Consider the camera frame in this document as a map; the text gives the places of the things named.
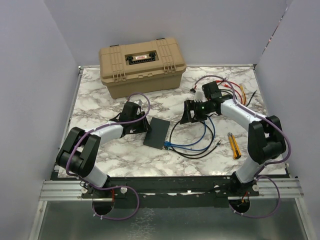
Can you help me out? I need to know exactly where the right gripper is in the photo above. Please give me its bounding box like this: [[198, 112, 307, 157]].
[[180, 99, 212, 124]]

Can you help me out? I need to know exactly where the dark grey network switch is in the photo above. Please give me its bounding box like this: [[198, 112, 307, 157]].
[[143, 117, 170, 150]]

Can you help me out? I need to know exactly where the long red ethernet cable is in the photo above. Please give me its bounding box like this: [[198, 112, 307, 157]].
[[215, 79, 248, 105]]

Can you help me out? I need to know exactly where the short red ethernet cable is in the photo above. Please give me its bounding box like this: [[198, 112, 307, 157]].
[[221, 83, 247, 105]]

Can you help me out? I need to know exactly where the black ethernet cable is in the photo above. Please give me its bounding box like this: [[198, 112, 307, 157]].
[[244, 89, 258, 107], [168, 119, 222, 160]]

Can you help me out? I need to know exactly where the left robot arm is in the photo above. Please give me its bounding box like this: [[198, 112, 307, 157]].
[[56, 101, 151, 198]]

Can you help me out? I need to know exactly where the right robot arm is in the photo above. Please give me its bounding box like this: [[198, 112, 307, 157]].
[[180, 81, 287, 196]]

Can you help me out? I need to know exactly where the tan plastic toolbox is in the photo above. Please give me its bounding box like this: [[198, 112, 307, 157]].
[[99, 37, 187, 99]]

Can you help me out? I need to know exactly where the yellow utility knife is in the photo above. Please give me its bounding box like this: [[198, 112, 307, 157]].
[[227, 132, 242, 160]]

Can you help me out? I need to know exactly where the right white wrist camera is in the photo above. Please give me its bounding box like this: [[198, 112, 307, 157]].
[[190, 88, 204, 103]]

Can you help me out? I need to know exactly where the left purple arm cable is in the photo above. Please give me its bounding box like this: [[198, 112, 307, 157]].
[[66, 92, 151, 221]]

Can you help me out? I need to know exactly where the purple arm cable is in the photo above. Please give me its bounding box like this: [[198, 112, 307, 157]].
[[193, 74, 293, 219], [66, 92, 151, 221]]

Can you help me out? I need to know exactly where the black mounting base plate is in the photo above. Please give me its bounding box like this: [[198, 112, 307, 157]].
[[49, 162, 293, 209]]

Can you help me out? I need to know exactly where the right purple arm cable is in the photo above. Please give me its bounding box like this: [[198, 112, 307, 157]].
[[193, 74, 293, 219]]

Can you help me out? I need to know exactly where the aluminium front rail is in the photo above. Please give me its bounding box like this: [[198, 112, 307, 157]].
[[39, 178, 304, 202]]

